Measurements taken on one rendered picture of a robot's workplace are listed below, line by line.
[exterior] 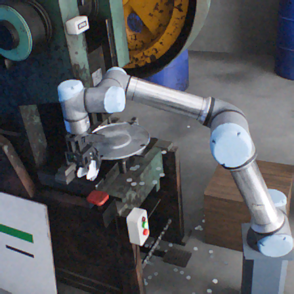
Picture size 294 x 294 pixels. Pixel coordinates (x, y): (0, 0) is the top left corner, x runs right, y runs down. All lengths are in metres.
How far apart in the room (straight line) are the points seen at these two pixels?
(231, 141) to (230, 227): 1.04
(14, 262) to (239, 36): 3.66
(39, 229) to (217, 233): 0.94
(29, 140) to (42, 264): 0.60
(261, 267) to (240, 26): 3.55
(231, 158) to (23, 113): 0.88
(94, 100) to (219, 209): 1.10
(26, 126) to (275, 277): 1.17
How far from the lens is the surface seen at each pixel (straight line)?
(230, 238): 2.19
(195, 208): 2.49
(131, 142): 1.67
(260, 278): 1.73
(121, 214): 1.55
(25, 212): 1.86
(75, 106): 1.19
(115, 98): 1.15
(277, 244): 1.41
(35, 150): 1.75
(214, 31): 4.94
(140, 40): 1.88
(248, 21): 4.80
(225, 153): 1.17
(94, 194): 1.45
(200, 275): 2.13
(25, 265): 2.05
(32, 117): 1.71
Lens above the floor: 1.64
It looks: 33 degrees down
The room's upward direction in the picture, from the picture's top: 7 degrees counter-clockwise
